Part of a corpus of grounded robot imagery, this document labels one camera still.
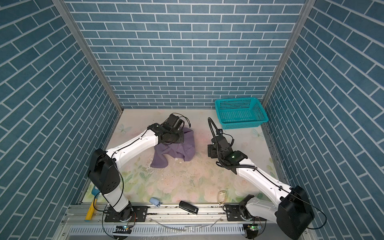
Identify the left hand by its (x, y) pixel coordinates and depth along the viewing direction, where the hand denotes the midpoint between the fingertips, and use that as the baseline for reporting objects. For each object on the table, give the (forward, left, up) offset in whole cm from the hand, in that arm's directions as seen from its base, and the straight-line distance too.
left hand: (183, 138), depth 87 cm
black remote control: (-34, -3, -11) cm, 36 cm away
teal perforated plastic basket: (+33, -44, -13) cm, 57 cm away
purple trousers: (-7, -2, -2) cm, 7 cm away
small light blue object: (-30, +14, -13) cm, 36 cm away
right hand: (-5, -17, +1) cm, 18 cm away
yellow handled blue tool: (-25, +47, -15) cm, 56 cm away
